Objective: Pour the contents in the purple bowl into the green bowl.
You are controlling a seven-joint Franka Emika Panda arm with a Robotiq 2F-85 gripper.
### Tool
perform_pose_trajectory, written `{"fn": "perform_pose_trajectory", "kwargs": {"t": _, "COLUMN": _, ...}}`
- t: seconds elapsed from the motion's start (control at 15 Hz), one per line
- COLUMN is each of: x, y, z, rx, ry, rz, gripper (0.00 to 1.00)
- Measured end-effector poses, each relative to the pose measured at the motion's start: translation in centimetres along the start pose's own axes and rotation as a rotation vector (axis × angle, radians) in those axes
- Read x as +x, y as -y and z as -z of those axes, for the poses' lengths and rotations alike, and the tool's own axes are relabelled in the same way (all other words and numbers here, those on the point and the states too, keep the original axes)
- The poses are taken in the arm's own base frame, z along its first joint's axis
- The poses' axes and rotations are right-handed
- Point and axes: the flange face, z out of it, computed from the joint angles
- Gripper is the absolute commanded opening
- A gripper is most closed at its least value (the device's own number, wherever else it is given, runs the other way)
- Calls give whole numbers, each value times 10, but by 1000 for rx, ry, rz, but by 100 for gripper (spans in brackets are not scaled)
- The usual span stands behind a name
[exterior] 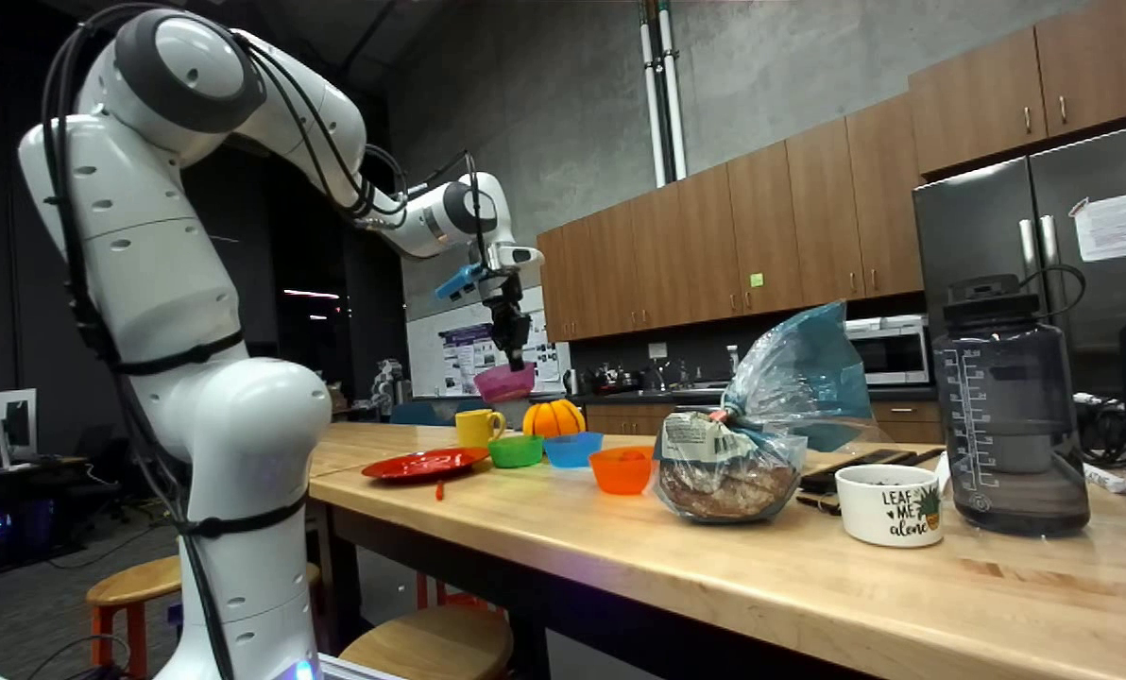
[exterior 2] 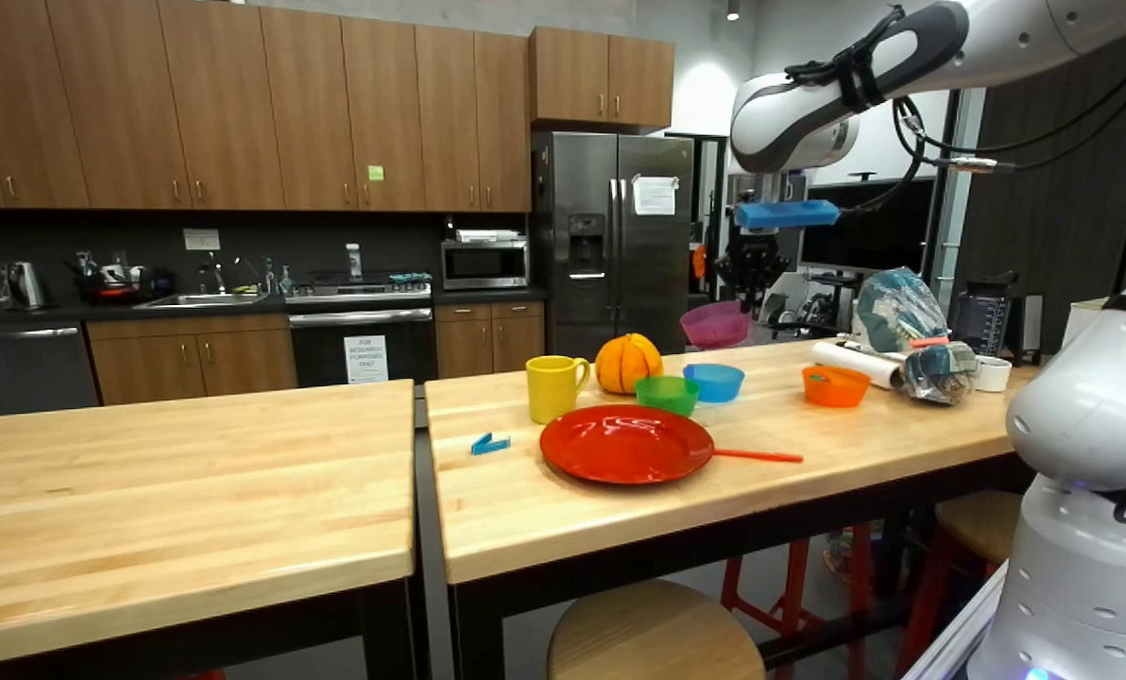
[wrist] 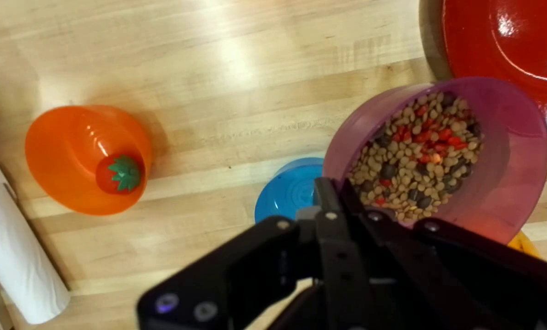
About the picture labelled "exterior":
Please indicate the white wall poster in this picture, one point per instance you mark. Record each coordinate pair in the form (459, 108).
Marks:
(452, 361)

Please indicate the green sticker on cabinet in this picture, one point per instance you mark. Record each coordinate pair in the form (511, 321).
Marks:
(757, 283)

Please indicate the blue plastic bowl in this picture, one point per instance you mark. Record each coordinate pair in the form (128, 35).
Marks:
(571, 453)

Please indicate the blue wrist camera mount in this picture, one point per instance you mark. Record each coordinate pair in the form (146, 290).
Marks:
(463, 283)

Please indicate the steel microwave oven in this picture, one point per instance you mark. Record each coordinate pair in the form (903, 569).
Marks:
(888, 349)

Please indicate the yellow mug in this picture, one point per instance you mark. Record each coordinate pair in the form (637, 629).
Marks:
(472, 430)

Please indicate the wide wooden base cabinet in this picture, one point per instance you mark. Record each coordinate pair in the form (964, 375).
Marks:
(624, 416)

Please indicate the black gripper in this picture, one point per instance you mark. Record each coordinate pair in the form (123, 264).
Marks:
(506, 304)

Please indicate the thin orange stick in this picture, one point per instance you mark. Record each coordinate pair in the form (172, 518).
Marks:
(439, 494)

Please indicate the red plate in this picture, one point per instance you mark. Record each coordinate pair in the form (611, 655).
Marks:
(417, 467)

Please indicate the wooden stool red legs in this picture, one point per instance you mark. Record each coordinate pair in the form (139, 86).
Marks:
(133, 584)
(430, 645)

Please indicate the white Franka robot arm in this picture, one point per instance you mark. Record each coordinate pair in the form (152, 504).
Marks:
(210, 441)

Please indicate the clear plastic bag of beans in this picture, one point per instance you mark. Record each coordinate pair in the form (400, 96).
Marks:
(739, 467)

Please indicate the orange plastic bowl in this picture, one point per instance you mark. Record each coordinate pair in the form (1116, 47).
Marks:
(622, 473)

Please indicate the long wooden wall cabinets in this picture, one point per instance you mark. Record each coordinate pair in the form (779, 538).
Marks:
(716, 239)

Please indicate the small wooden cabinet over refrigerator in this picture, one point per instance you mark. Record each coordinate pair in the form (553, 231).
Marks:
(1041, 76)

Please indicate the black water jug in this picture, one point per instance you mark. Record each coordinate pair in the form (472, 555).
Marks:
(1011, 430)

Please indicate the purple translucent plastic bowl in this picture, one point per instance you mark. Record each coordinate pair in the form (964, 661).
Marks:
(502, 385)

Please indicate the green plastic bowl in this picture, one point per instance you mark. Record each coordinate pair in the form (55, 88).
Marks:
(515, 453)

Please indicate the narrow wooden base cabinet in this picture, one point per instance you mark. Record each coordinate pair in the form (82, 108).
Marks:
(903, 423)

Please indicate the grey vertical pipes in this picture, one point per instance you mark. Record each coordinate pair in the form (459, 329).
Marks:
(661, 88)

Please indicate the white printed mug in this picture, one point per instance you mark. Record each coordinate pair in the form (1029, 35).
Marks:
(888, 512)

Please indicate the white paper on refrigerator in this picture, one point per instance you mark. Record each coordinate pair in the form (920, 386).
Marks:
(1123, 224)

